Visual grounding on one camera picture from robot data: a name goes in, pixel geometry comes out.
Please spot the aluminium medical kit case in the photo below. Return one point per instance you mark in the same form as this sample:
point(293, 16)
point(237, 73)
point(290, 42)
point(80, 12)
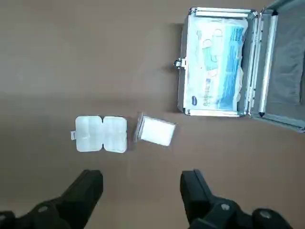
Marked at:
point(286, 59)

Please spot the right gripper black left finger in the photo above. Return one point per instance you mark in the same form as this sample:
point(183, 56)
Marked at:
point(78, 195)

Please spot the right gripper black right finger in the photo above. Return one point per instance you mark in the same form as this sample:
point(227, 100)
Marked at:
point(200, 198)

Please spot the blue white face mask packet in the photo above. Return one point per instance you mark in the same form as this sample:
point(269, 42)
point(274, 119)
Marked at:
point(214, 71)

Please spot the white triangular bandage packet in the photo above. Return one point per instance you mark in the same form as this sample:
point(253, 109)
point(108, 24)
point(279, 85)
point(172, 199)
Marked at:
point(157, 131)

